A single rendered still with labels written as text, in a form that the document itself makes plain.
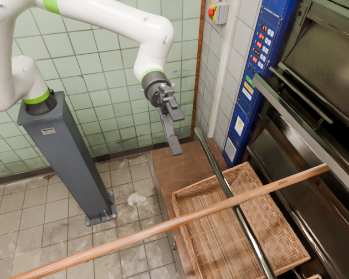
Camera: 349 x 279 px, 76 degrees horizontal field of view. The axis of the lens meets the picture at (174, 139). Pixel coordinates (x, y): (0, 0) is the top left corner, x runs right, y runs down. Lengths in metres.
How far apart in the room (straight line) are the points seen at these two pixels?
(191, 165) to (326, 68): 1.06
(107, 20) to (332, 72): 0.74
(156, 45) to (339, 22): 0.56
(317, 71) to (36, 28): 1.51
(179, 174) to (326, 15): 1.17
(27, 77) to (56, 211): 1.47
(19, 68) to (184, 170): 1.12
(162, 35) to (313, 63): 0.54
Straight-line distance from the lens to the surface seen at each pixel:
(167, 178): 1.58
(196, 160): 1.67
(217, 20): 1.45
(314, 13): 0.97
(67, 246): 2.18
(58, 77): 1.85
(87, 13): 0.83
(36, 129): 1.30
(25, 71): 1.14
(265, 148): 1.27
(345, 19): 0.89
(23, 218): 2.47
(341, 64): 0.90
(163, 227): 0.77
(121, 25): 0.80
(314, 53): 0.97
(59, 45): 1.74
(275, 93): 0.89
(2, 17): 0.81
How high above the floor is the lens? 1.92
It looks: 48 degrees down
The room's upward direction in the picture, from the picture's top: straight up
